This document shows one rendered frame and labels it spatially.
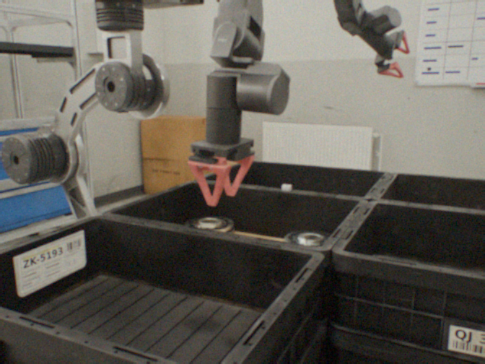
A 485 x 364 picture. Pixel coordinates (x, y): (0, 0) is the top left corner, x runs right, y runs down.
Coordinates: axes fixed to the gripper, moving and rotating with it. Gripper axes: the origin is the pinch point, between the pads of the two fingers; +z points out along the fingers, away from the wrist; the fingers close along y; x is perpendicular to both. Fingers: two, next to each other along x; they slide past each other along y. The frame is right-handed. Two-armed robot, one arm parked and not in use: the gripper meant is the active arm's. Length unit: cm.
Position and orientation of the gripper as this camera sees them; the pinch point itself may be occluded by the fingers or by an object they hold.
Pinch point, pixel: (221, 195)
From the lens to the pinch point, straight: 74.6
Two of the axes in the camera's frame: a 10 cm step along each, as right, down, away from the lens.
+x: -8.9, -1.7, 4.3
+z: -0.4, 9.6, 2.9
